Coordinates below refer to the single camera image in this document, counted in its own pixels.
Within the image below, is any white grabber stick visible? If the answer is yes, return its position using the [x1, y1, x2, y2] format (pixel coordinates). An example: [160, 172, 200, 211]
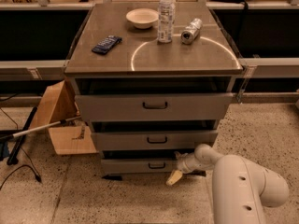
[0, 116, 81, 142]

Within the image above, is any black cable on floor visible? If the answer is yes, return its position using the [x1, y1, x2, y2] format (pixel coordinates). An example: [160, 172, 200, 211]
[0, 92, 43, 191]

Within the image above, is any clear plastic water bottle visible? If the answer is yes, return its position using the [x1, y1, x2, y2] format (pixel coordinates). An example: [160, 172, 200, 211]
[158, 0, 175, 43]

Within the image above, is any silver drink can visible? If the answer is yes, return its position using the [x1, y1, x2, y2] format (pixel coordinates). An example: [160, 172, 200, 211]
[180, 18, 203, 45]

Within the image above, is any black bar on floor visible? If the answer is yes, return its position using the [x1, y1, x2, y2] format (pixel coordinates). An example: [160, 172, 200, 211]
[7, 106, 37, 165]

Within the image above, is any grey drawer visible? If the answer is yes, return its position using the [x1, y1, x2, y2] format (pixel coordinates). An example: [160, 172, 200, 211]
[75, 93, 233, 121]
[101, 158, 176, 175]
[91, 130, 218, 151]

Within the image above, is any grey metal drawer cabinet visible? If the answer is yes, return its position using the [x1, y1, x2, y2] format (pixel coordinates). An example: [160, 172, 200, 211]
[64, 1, 244, 181]

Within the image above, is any brown cardboard box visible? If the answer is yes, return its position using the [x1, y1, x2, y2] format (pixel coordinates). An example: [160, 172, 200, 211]
[30, 81, 97, 155]

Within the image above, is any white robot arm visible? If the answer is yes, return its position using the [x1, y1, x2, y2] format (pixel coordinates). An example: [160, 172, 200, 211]
[166, 144, 290, 224]

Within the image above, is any grey bottom drawer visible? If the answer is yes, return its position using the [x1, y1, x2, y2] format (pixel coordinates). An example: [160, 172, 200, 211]
[101, 158, 176, 175]

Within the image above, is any dark blue snack packet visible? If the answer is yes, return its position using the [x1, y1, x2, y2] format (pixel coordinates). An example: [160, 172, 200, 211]
[92, 35, 122, 55]

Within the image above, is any white ceramic bowl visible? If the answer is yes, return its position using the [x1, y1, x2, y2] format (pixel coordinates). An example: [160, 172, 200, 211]
[126, 8, 158, 29]

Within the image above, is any grey top drawer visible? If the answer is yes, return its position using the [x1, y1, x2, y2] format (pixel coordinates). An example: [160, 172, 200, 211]
[75, 93, 233, 121]

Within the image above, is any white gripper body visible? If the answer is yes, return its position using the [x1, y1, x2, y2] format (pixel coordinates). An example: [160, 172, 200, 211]
[177, 153, 199, 174]

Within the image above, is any grey middle drawer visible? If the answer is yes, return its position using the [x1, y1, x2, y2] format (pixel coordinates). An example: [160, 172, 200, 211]
[91, 130, 218, 151]

